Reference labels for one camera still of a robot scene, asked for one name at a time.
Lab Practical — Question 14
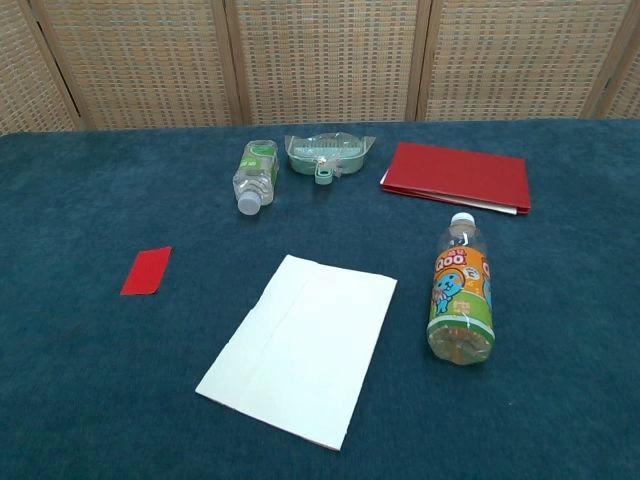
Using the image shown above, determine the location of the small red card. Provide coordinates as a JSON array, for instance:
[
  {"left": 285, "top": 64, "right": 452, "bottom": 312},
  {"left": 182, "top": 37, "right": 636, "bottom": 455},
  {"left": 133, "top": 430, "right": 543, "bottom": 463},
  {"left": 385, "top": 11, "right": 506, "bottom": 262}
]
[{"left": 120, "top": 245, "right": 172, "bottom": 297}]

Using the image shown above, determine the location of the green comb in package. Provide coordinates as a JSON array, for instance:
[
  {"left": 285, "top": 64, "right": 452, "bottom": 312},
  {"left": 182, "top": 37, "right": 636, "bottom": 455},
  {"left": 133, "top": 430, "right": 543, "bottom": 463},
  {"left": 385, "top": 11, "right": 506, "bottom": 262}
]
[{"left": 284, "top": 132, "right": 376, "bottom": 189}]

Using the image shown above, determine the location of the clear water bottle green label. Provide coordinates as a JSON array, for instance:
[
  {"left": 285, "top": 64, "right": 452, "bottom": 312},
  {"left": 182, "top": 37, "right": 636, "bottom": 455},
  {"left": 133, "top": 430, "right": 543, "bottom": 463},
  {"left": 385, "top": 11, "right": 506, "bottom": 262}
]
[{"left": 232, "top": 140, "right": 280, "bottom": 217}]

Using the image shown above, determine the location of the white paper sheet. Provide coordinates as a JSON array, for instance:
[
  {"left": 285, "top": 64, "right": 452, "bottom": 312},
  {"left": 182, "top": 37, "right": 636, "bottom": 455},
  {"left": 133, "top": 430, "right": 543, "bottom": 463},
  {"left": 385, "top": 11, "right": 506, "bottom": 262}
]
[{"left": 195, "top": 254, "right": 399, "bottom": 438}]

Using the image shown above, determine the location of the red folder with papers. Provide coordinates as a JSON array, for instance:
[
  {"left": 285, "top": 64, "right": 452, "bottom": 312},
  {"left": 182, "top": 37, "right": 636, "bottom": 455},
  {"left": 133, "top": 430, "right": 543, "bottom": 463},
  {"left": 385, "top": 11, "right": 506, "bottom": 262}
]
[{"left": 379, "top": 142, "right": 533, "bottom": 217}]

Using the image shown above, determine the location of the Qoo orange juice bottle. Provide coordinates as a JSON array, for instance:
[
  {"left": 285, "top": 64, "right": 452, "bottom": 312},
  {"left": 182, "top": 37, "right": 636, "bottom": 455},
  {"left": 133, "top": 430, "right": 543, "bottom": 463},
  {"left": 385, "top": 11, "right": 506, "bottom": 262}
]
[{"left": 425, "top": 211, "right": 498, "bottom": 368}]

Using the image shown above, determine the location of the woven rattan folding screen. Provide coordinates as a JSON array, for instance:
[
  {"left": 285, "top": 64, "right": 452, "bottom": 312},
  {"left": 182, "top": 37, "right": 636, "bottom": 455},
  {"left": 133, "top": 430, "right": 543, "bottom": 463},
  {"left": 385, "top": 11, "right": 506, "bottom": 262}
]
[{"left": 0, "top": 0, "right": 640, "bottom": 134}]

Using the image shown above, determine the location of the dark teal tablecloth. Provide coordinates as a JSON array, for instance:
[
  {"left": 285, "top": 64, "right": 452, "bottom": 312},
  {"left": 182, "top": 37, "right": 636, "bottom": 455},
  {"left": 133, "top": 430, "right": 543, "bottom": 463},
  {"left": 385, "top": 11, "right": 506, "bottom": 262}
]
[{"left": 0, "top": 117, "right": 640, "bottom": 480}]

